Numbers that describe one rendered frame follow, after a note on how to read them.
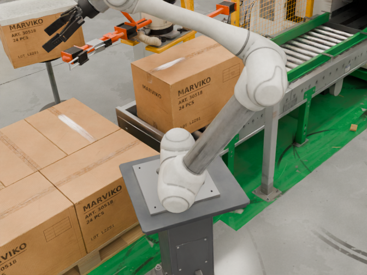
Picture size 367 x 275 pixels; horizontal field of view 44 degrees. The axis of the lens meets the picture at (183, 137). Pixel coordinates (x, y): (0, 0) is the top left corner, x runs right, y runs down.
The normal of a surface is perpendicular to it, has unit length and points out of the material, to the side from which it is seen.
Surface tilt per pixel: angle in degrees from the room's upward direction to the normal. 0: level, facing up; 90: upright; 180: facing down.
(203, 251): 90
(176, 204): 100
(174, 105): 90
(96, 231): 90
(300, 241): 0
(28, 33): 90
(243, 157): 0
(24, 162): 0
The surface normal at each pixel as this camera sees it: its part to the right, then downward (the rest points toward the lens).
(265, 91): 0.03, 0.58
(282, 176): -0.05, -0.82
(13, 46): 0.48, 0.48
